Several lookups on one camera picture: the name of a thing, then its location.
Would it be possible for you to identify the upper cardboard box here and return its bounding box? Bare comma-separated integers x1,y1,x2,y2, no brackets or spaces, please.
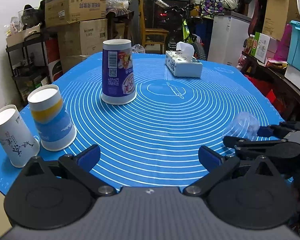
45,0,106,27

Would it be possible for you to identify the tall cardboard box right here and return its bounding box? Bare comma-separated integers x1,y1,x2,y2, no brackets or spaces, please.
262,0,300,40

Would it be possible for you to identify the pink plastic bag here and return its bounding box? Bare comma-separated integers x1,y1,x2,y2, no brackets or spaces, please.
274,24,292,61

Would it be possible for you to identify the white chest freezer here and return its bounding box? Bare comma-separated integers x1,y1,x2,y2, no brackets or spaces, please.
207,12,251,67

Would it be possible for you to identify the wooden chair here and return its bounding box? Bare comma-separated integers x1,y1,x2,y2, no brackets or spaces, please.
138,0,169,54

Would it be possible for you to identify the black metal shelf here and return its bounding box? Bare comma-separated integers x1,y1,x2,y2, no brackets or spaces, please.
6,29,63,106

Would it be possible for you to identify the green white product box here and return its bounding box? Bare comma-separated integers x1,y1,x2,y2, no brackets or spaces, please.
250,32,270,63

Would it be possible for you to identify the lower cardboard box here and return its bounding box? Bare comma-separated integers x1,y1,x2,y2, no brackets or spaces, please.
57,18,107,59

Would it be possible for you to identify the pack of water bottles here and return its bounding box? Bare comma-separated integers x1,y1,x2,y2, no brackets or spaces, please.
106,0,129,9

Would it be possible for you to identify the black bicycle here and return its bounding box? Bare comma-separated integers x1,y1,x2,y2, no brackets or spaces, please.
154,0,206,60

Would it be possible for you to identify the floral fabric bag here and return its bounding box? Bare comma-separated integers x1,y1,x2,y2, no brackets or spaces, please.
200,0,238,18

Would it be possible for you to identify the white tissue box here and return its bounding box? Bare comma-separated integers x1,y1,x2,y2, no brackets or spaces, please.
165,42,203,78

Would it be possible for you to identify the yellow blue paper cup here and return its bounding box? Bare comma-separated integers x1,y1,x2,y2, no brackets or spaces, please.
27,85,77,152

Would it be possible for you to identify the clear plastic cup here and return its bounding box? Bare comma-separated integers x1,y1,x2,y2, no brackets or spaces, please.
222,112,260,140

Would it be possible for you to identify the dark wooden side table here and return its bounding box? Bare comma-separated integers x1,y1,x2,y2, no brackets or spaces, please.
241,52,300,121

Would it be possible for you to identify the blue silicone baking mat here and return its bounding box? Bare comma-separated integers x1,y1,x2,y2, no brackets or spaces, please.
0,51,294,196

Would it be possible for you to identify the white calligraphy paper cup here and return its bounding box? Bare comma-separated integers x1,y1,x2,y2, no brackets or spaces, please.
0,105,40,168

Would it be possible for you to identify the blue purple paper cup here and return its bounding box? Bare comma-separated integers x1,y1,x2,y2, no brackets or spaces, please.
101,39,136,105

